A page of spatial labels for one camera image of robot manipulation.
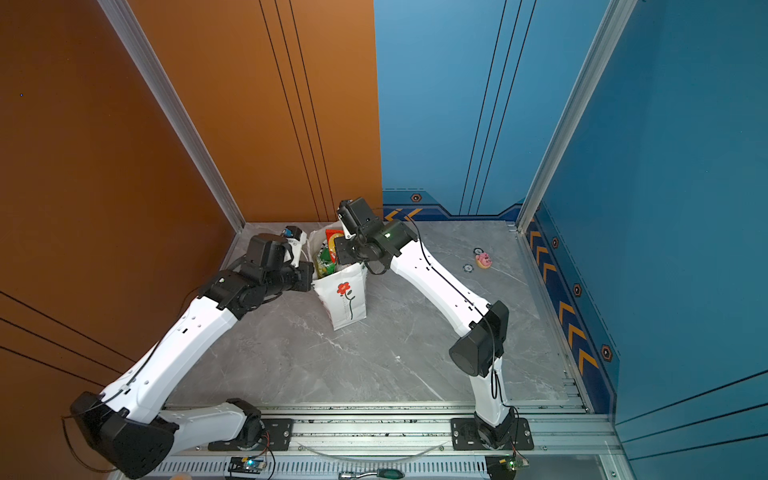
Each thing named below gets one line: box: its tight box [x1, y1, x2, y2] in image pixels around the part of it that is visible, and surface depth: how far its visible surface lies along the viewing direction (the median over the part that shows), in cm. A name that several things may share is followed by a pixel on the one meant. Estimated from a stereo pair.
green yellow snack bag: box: [316, 240, 337, 278], surface depth 80 cm
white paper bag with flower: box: [309, 221, 368, 331], surface depth 81 cm
